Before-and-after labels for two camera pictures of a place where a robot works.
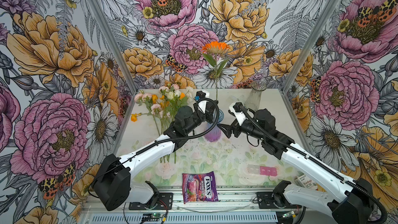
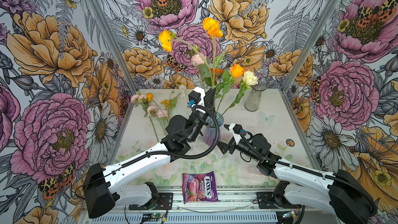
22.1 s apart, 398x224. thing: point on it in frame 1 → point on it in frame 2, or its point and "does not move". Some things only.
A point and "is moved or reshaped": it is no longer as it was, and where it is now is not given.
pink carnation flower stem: x=164 y=89 → x=199 y=60
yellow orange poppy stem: x=164 y=105 → x=211 y=28
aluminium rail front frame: x=234 y=206 does not move
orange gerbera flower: x=215 y=47 is moved or reshaped
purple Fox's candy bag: x=199 y=187 does not move
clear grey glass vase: x=252 y=98 does not move
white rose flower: x=170 y=95 → x=249 y=79
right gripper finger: x=227 y=129 → x=224 y=147
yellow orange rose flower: x=182 y=95 → x=236 y=71
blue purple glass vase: x=214 y=134 does not move
